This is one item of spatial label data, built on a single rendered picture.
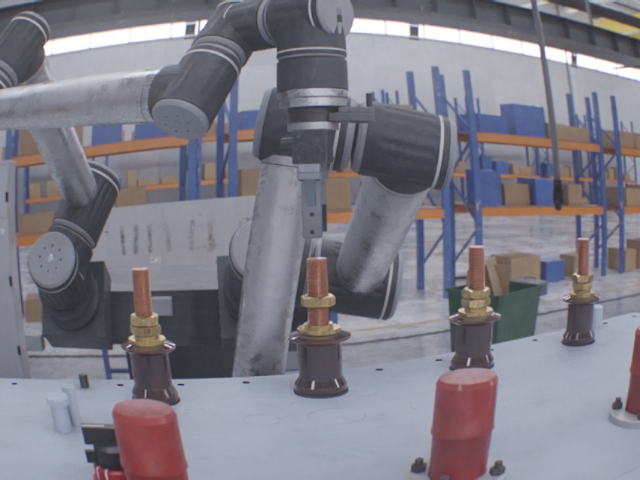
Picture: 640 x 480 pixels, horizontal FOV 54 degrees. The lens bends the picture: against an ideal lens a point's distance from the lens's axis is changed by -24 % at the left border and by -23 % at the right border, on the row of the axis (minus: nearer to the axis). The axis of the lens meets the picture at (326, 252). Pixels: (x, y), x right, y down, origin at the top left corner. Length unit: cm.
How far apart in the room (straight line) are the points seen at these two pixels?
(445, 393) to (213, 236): 526
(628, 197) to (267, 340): 1069
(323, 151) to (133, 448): 59
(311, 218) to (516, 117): 947
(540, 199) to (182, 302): 839
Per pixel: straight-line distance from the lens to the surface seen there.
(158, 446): 66
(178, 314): 267
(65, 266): 221
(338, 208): 937
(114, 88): 124
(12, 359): 578
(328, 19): 113
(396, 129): 142
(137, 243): 587
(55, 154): 206
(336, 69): 113
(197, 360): 320
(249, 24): 119
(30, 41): 173
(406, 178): 145
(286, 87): 113
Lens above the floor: 171
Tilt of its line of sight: 7 degrees down
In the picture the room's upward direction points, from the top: 2 degrees counter-clockwise
